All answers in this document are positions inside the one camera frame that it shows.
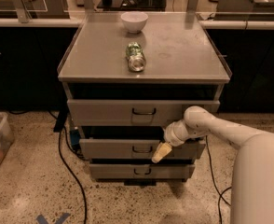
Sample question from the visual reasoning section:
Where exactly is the metal post left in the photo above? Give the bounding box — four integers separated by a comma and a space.
12, 0, 30, 23

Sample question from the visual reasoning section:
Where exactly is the grey drawer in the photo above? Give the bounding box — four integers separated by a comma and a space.
89, 164, 195, 179
67, 99, 220, 126
79, 139, 205, 160

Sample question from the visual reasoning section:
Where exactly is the black cable right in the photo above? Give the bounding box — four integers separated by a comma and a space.
204, 135, 233, 224

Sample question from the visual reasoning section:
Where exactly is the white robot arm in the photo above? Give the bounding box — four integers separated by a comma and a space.
152, 105, 274, 224

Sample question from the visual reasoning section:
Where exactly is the grey top drawer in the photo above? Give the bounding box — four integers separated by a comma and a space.
67, 99, 220, 126

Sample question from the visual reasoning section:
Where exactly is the white bowl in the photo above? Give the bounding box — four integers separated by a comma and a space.
120, 11, 148, 34

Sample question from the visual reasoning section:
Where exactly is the blue box behind cabinet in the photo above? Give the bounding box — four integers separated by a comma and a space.
69, 129, 80, 150

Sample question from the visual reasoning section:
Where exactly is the grey drawer cabinet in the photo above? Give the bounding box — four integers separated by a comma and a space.
59, 12, 230, 183

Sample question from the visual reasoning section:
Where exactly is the black cable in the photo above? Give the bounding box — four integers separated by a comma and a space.
48, 110, 89, 224
204, 135, 233, 224

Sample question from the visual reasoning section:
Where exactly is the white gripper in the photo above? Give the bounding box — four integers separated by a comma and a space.
152, 119, 190, 163

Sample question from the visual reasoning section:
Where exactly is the black cable left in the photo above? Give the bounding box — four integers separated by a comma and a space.
48, 110, 89, 224

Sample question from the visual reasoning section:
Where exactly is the grey bottom drawer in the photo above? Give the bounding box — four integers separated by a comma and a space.
89, 164, 195, 179

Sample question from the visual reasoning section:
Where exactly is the green soda can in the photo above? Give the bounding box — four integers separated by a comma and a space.
126, 42, 146, 72

